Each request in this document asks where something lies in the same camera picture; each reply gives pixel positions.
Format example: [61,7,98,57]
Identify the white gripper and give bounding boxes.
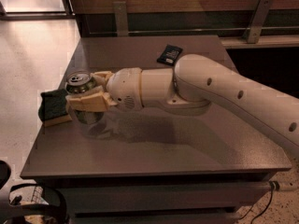
[66,68,143,112]

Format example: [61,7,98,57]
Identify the green soda can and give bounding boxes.
[65,71,103,125]

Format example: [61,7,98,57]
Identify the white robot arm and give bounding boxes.
[65,54,299,156]

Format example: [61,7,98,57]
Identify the green and yellow sponge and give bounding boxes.
[38,89,72,127]

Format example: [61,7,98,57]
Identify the black snack packet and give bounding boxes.
[157,44,183,66]

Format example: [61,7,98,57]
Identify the grey cabinet drawer unit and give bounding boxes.
[45,176,275,224]

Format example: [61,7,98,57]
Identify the left metal rail bracket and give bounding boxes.
[113,1,129,36]

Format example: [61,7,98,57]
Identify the metal rail bracket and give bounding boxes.
[113,1,129,36]
[244,0,274,44]

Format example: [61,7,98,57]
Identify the black chair frame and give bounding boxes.
[0,161,68,224]

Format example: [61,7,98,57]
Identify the metal rail bar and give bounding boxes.
[88,25,299,35]

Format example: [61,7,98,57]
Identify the right metal rail bracket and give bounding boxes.
[244,0,274,44]

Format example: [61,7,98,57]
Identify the black cable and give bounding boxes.
[237,189,275,224]

